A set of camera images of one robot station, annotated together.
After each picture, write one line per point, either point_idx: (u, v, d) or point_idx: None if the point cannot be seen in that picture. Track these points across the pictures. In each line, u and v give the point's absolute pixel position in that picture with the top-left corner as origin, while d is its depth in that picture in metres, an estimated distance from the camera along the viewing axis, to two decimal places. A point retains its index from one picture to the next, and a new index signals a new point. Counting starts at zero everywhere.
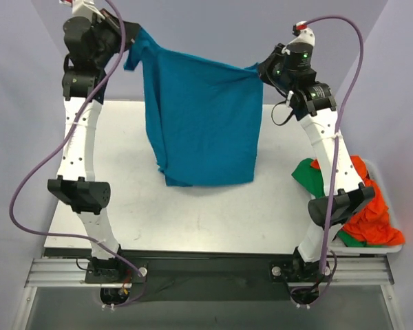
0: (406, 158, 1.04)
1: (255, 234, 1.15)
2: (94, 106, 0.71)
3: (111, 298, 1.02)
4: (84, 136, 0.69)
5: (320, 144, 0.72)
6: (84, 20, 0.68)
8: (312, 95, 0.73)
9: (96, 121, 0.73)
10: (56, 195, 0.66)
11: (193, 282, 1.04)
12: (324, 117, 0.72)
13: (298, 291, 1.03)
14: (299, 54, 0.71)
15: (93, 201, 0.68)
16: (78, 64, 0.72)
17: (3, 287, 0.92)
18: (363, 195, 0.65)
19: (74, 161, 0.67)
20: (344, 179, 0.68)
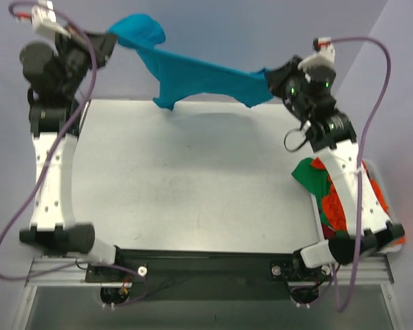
0: (406, 159, 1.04)
1: (255, 234, 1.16)
2: (68, 142, 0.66)
3: (111, 297, 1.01)
4: (57, 177, 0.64)
5: (341, 178, 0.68)
6: (45, 47, 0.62)
8: (330, 126, 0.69)
9: (70, 158, 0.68)
10: (31, 245, 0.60)
11: (193, 282, 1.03)
12: (345, 151, 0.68)
13: (298, 290, 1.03)
14: (320, 82, 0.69)
15: (74, 249, 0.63)
16: (43, 96, 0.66)
17: (3, 287, 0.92)
18: (393, 235, 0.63)
19: (49, 207, 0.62)
20: (370, 218, 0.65)
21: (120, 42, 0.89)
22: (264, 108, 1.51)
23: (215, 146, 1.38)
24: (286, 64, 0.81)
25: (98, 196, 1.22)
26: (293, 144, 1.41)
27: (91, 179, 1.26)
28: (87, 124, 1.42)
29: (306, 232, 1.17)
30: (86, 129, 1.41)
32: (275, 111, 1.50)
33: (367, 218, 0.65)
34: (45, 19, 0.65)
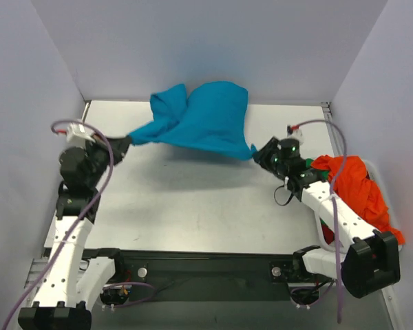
0: (407, 160, 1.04)
1: (255, 234, 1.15)
2: (85, 225, 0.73)
3: (111, 298, 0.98)
4: (69, 256, 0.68)
5: (323, 210, 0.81)
6: (80, 151, 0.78)
8: (301, 176, 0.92)
9: (85, 240, 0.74)
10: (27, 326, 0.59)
11: (194, 283, 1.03)
12: (317, 188, 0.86)
13: (299, 291, 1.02)
14: (288, 148, 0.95)
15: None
16: (71, 189, 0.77)
17: (3, 288, 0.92)
18: (385, 244, 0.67)
19: (56, 284, 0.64)
20: (356, 229, 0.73)
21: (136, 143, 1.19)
22: (265, 108, 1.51)
23: None
24: (267, 144, 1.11)
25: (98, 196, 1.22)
26: (283, 196, 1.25)
27: None
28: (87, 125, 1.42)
29: (306, 232, 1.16)
30: None
32: (275, 111, 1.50)
33: (353, 230, 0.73)
34: (76, 130, 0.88)
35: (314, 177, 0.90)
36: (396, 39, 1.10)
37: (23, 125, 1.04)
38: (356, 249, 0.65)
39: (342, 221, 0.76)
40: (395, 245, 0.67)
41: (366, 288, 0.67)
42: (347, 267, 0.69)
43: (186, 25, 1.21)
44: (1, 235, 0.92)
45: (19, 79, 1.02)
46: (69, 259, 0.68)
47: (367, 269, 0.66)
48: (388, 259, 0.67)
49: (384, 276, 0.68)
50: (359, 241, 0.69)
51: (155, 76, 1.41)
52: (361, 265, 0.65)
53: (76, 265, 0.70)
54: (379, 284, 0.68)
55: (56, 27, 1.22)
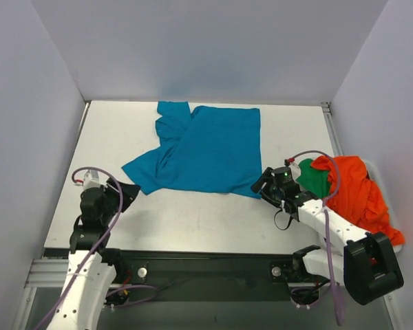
0: (407, 161, 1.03)
1: (255, 234, 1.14)
2: (96, 258, 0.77)
3: (111, 298, 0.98)
4: (81, 288, 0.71)
5: (318, 223, 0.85)
6: (97, 190, 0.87)
8: (296, 196, 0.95)
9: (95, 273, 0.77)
10: None
11: (193, 283, 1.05)
12: (311, 203, 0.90)
13: (299, 291, 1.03)
14: (280, 173, 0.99)
15: None
16: (86, 225, 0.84)
17: (3, 289, 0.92)
18: (380, 246, 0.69)
19: (67, 314, 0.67)
20: (350, 233, 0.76)
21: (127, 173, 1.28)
22: (264, 108, 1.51)
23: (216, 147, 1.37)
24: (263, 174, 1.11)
25: None
26: (283, 221, 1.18)
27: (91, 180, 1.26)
28: (87, 125, 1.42)
29: (307, 232, 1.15)
30: (87, 129, 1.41)
32: (274, 111, 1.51)
33: (346, 234, 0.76)
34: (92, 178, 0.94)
35: (308, 196, 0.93)
36: (396, 40, 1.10)
37: (23, 124, 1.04)
38: (349, 250, 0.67)
39: (335, 229, 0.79)
40: (388, 244, 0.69)
41: (371, 291, 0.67)
42: (349, 273, 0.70)
43: (186, 25, 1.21)
44: (1, 235, 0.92)
45: (18, 78, 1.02)
46: (80, 291, 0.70)
47: (365, 270, 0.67)
48: (385, 258, 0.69)
49: (388, 279, 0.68)
50: (352, 242, 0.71)
51: (155, 75, 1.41)
52: (358, 265, 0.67)
53: (86, 296, 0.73)
54: (384, 289, 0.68)
55: (56, 26, 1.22)
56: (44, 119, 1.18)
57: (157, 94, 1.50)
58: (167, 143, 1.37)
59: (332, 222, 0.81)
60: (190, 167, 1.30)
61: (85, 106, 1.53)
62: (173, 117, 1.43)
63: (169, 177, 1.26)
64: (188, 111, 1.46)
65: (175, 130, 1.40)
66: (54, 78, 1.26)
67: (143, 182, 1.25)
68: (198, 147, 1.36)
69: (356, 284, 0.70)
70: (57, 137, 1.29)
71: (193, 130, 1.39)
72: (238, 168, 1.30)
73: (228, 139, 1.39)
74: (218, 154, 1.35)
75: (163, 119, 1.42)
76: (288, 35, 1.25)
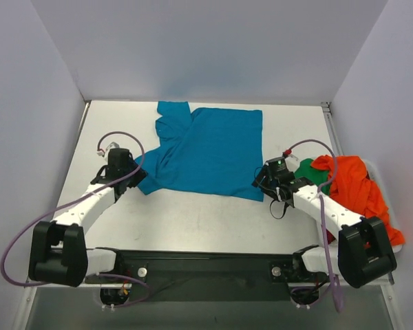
0: (408, 160, 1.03)
1: (255, 234, 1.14)
2: (110, 194, 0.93)
3: (111, 298, 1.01)
4: (92, 203, 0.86)
5: (314, 209, 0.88)
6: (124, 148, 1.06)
8: (291, 183, 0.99)
9: (102, 205, 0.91)
10: (34, 245, 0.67)
11: (194, 283, 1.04)
12: (306, 191, 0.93)
13: (298, 291, 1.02)
14: (274, 161, 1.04)
15: (68, 260, 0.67)
16: (109, 171, 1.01)
17: (3, 289, 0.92)
18: (374, 230, 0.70)
19: (75, 213, 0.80)
20: (345, 216, 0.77)
21: None
22: (264, 108, 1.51)
23: (216, 147, 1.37)
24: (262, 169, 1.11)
25: None
26: (279, 209, 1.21)
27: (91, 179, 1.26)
28: (87, 124, 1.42)
29: (306, 232, 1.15)
30: (87, 129, 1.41)
32: (275, 111, 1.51)
33: (341, 218, 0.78)
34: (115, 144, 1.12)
35: (303, 183, 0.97)
36: (396, 39, 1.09)
37: (22, 124, 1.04)
38: (344, 235, 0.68)
39: (331, 214, 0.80)
40: (383, 229, 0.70)
41: (365, 276, 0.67)
42: (342, 258, 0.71)
43: (186, 25, 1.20)
44: (1, 234, 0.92)
45: (18, 78, 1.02)
46: (89, 207, 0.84)
47: (359, 255, 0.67)
48: (379, 243, 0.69)
49: (382, 263, 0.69)
50: (346, 227, 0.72)
51: (155, 75, 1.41)
52: (352, 250, 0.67)
53: (90, 217, 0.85)
54: (376, 273, 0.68)
55: (56, 26, 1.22)
56: (44, 118, 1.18)
57: (157, 93, 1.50)
58: (167, 142, 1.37)
59: (327, 207, 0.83)
60: (191, 168, 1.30)
61: (85, 106, 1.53)
62: (174, 118, 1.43)
63: (170, 177, 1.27)
64: (188, 111, 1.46)
65: (175, 130, 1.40)
66: (54, 78, 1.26)
67: (144, 183, 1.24)
68: (198, 147, 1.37)
69: (348, 268, 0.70)
70: (57, 136, 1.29)
71: (193, 130, 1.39)
72: (240, 171, 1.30)
73: (228, 140, 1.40)
74: (218, 154, 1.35)
75: (164, 119, 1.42)
76: (288, 35, 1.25)
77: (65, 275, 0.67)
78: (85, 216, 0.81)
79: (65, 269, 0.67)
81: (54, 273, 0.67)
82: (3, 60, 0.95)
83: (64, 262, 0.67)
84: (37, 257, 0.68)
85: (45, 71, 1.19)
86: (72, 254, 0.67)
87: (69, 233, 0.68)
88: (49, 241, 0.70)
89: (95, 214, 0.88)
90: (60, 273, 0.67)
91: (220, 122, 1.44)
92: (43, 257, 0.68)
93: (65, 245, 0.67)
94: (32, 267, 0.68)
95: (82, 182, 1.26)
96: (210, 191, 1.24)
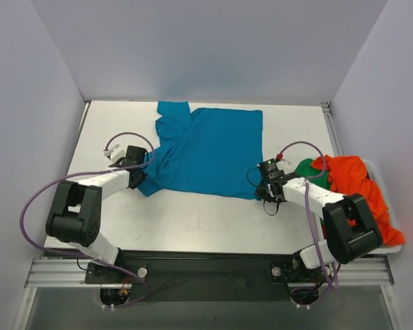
0: (408, 160, 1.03)
1: (255, 235, 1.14)
2: (124, 175, 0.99)
3: (111, 298, 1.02)
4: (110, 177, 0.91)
5: (301, 198, 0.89)
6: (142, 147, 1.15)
8: (281, 177, 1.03)
9: (117, 185, 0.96)
10: (57, 199, 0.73)
11: (193, 284, 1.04)
12: (294, 182, 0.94)
13: (298, 291, 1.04)
14: (262, 162, 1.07)
15: (87, 214, 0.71)
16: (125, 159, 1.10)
17: (2, 288, 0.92)
18: (357, 206, 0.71)
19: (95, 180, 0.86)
20: (330, 196, 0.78)
21: None
22: (264, 108, 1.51)
23: (216, 148, 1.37)
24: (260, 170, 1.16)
25: None
26: (272, 205, 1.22)
27: None
28: (87, 124, 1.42)
29: (305, 232, 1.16)
30: (87, 129, 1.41)
32: (274, 111, 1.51)
33: (325, 198, 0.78)
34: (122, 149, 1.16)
35: (292, 177, 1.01)
36: (396, 39, 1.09)
37: (22, 124, 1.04)
38: (327, 210, 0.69)
39: (316, 196, 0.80)
40: (365, 203, 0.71)
41: (352, 251, 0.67)
42: (331, 237, 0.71)
43: (186, 25, 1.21)
44: (1, 234, 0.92)
45: (19, 78, 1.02)
46: (108, 179, 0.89)
47: (345, 230, 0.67)
48: (364, 218, 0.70)
49: (369, 238, 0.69)
50: (330, 203, 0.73)
51: (155, 75, 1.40)
52: (339, 225, 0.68)
53: (108, 188, 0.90)
54: (364, 249, 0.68)
55: (56, 27, 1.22)
56: (44, 118, 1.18)
57: (157, 93, 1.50)
58: (166, 143, 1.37)
59: (313, 192, 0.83)
60: (193, 169, 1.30)
61: (85, 106, 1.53)
62: (175, 118, 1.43)
63: (171, 177, 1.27)
64: (188, 111, 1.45)
65: (175, 130, 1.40)
66: (54, 78, 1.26)
67: (145, 185, 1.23)
68: (199, 147, 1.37)
69: (337, 245, 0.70)
70: (57, 137, 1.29)
71: (193, 131, 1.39)
72: (241, 170, 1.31)
73: (229, 139, 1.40)
74: (218, 155, 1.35)
75: (164, 119, 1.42)
76: (288, 35, 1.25)
77: (80, 230, 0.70)
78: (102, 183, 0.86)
79: (80, 224, 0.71)
81: (69, 227, 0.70)
82: (4, 61, 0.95)
83: (80, 216, 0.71)
84: (56, 210, 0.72)
85: (45, 71, 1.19)
86: (90, 208, 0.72)
87: (89, 190, 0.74)
88: (69, 200, 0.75)
89: (111, 189, 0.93)
90: (73, 227, 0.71)
91: (220, 121, 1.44)
92: (61, 210, 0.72)
93: (85, 201, 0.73)
94: (50, 219, 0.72)
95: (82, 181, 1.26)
96: (211, 192, 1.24)
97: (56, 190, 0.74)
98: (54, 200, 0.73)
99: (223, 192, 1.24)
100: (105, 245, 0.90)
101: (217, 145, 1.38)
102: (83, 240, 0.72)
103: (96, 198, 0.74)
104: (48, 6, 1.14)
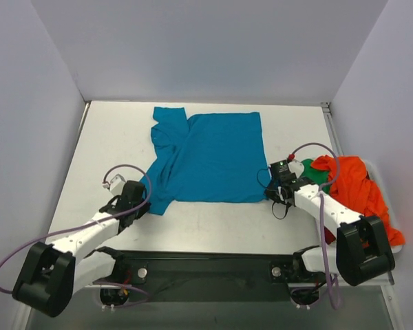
0: (408, 160, 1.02)
1: (255, 235, 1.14)
2: (113, 226, 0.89)
3: (111, 298, 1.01)
4: (94, 232, 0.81)
5: (313, 207, 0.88)
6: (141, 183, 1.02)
8: (293, 182, 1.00)
9: (102, 236, 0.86)
10: (26, 265, 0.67)
11: (193, 284, 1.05)
12: (308, 189, 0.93)
13: (299, 291, 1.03)
14: (274, 163, 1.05)
15: (52, 289, 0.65)
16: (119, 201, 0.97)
17: (2, 288, 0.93)
18: (374, 231, 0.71)
19: (73, 240, 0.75)
20: (345, 215, 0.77)
21: None
22: (264, 108, 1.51)
23: (217, 150, 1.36)
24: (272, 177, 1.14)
25: (98, 198, 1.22)
26: (281, 210, 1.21)
27: (91, 180, 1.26)
28: (87, 124, 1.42)
29: (306, 232, 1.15)
30: (86, 129, 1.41)
32: (274, 111, 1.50)
33: (341, 216, 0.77)
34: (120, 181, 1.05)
35: (305, 182, 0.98)
36: (396, 38, 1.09)
37: (21, 124, 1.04)
38: (342, 232, 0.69)
39: (330, 212, 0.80)
40: (382, 227, 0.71)
41: (362, 273, 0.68)
42: (342, 256, 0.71)
43: (186, 25, 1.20)
44: (1, 236, 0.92)
45: (18, 78, 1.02)
46: (91, 235, 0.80)
47: (358, 253, 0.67)
48: (378, 243, 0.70)
49: (380, 261, 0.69)
50: (345, 224, 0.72)
51: (155, 75, 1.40)
52: (352, 248, 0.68)
53: (90, 245, 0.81)
54: (375, 271, 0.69)
55: (56, 27, 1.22)
56: (43, 119, 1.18)
57: (157, 93, 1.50)
58: (164, 150, 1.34)
59: (327, 205, 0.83)
60: (199, 178, 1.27)
61: (85, 106, 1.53)
62: (170, 126, 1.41)
63: (177, 188, 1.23)
64: (184, 116, 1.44)
65: (172, 137, 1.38)
66: (54, 78, 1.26)
67: (154, 202, 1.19)
68: (199, 153, 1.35)
69: (347, 265, 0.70)
70: (58, 137, 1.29)
71: (191, 137, 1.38)
72: (248, 174, 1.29)
73: (228, 145, 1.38)
74: (220, 159, 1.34)
75: (159, 126, 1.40)
76: (288, 34, 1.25)
77: (45, 304, 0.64)
78: (82, 245, 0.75)
79: (46, 297, 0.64)
81: (35, 299, 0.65)
82: (3, 61, 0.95)
83: (47, 289, 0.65)
84: (24, 277, 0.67)
85: (45, 71, 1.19)
86: (58, 281, 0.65)
87: (61, 260, 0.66)
88: (42, 264, 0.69)
89: (95, 244, 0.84)
90: (40, 299, 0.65)
91: (217, 126, 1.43)
92: (29, 278, 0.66)
93: (53, 271, 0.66)
94: (17, 285, 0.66)
95: (82, 182, 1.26)
96: (219, 199, 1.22)
97: (28, 254, 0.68)
98: (23, 266, 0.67)
99: (233, 197, 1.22)
100: (100, 266, 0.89)
101: (218, 150, 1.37)
102: (48, 313, 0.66)
103: (67, 268, 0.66)
104: (47, 6, 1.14)
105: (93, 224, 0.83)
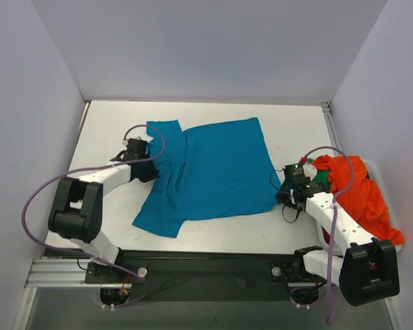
0: (408, 160, 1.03)
1: (255, 234, 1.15)
2: (126, 170, 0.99)
3: (111, 298, 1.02)
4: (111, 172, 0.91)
5: (323, 218, 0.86)
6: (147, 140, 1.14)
8: (306, 186, 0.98)
9: (116, 181, 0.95)
10: (60, 194, 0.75)
11: (194, 283, 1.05)
12: (321, 198, 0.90)
13: (299, 291, 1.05)
14: (291, 165, 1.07)
15: (89, 209, 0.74)
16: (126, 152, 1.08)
17: (2, 288, 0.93)
18: (383, 254, 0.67)
19: (96, 177, 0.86)
20: (355, 236, 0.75)
21: (141, 223, 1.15)
22: (265, 108, 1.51)
23: (219, 161, 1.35)
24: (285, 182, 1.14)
25: None
26: (290, 214, 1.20)
27: None
28: (87, 124, 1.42)
29: (307, 232, 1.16)
30: (87, 129, 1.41)
32: (275, 111, 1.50)
33: (352, 236, 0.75)
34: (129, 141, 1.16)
35: (319, 188, 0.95)
36: (396, 38, 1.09)
37: (22, 123, 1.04)
38: (351, 253, 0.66)
39: (341, 228, 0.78)
40: (393, 254, 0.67)
41: (365, 296, 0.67)
42: (345, 274, 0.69)
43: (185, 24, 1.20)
44: (0, 235, 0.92)
45: (19, 79, 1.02)
46: (109, 174, 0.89)
47: (363, 276, 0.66)
48: (386, 267, 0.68)
49: (383, 286, 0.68)
50: (355, 245, 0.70)
51: (155, 75, 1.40)
52: (357, 269, 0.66)
53: (108, 185, 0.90)
54: (378, 295, 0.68)
55: (56, 27, 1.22)
56: (43, 118, 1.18)
57: (158, 93, 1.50)
58: (162, 168, 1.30)
59: (339, 221, 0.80)
60: (208, 194, 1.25)
61: (85, 106, 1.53)
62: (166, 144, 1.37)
63: (188, 206, 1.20)
64: (179, 129, 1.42)
65: (169, 154, 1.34)
66: (53, 76, 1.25)
67: (164, 225, 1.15)
68: (200, 167, 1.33)
69: (350, 286, 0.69)
70: (57, 137, 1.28)
71: (189, 152, 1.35)
72: (257, 181, 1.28)
73: (228, 157, 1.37)
74: (225, 171, 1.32)
75: (155, 141, 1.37)
76: (288, 34, 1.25)
77: (83, 224, 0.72)
78: (104, 180, 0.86)
79: (82, 220, 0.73)
81: (71, 225, 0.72)
82: (3, 61, 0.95)
83: (82, 213, 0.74)
84: (59, 207, 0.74)
85: (43, 69, 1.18)
86: (91, 205, 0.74)
87: (91, 187, 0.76)
88: (71, 196, 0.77)
89: (112, 185, 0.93)
90: (76, 224, 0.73)
91: (213, 138, 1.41)
92: (63, 207, 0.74)
93: (86, 197, 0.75)
94: (53, 215, 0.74)
95: None
96: (235, 214, 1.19)
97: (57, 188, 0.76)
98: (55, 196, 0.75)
99: (247, 208, 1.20)
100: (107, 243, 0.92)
101: (221, 162, 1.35)
102: (85, 236, 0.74)
103: (96, 194, 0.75)
104: (47, 6, 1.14)
105: (110, 167, 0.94)
